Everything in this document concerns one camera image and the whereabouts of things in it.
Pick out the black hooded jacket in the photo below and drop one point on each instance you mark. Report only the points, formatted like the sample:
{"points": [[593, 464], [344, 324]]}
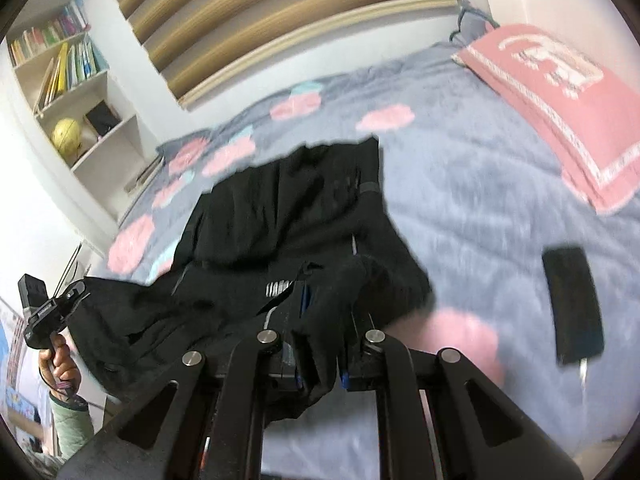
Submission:
{"points": [[300, 200]]}

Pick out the row of colourful books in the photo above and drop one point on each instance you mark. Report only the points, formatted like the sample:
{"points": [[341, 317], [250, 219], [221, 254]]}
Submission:
{"points": [[70, 70], [45, 37]]}

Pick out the pink patterned pillow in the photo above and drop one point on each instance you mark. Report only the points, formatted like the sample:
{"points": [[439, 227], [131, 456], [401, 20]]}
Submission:
{"points": [[565, 110]]}

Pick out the person's left hand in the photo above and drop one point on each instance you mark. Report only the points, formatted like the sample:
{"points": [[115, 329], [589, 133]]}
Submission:
{"points": [[62, 365]]}

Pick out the yellow globe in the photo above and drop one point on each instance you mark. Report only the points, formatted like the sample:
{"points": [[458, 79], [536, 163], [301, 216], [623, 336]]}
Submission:
{"points": [[66, 136]]}

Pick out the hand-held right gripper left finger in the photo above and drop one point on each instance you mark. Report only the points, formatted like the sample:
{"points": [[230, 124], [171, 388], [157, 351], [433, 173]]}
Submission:
{"points": [[280, 360]]}

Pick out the white corner bookshelf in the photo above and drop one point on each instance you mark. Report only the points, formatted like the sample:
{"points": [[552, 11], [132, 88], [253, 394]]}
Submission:
{"points": [[120, 132]]}

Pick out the person's left forearm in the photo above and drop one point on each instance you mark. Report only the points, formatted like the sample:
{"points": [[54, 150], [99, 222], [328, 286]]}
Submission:
{"points": [[70, 425]]}

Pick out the black flat phone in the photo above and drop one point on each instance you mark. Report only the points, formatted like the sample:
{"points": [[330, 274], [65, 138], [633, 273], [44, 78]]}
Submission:
{"points": [[572, 305]]}

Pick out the black box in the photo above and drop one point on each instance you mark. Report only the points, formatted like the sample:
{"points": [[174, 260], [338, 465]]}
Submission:
{"points": [[101, 119]]}

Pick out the grey pillow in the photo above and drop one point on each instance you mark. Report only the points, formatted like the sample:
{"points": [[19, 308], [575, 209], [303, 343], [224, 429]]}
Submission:
{"points": [[472, 22]]}

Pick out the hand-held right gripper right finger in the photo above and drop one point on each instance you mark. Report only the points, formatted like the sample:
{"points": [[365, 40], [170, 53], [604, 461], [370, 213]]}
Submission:
{"points": [[365, 355]]}

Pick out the grey pink floral blanket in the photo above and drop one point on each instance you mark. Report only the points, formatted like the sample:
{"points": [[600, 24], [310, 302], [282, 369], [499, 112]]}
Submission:
{"points": [[475, 185]]}

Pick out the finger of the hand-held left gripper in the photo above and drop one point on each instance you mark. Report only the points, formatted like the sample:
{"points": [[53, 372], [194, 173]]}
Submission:
{"points": [[74, 297]]}

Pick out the brown striped window blind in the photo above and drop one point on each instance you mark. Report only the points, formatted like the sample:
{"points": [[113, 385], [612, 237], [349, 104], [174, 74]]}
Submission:
{"points": [[275, 25]]}

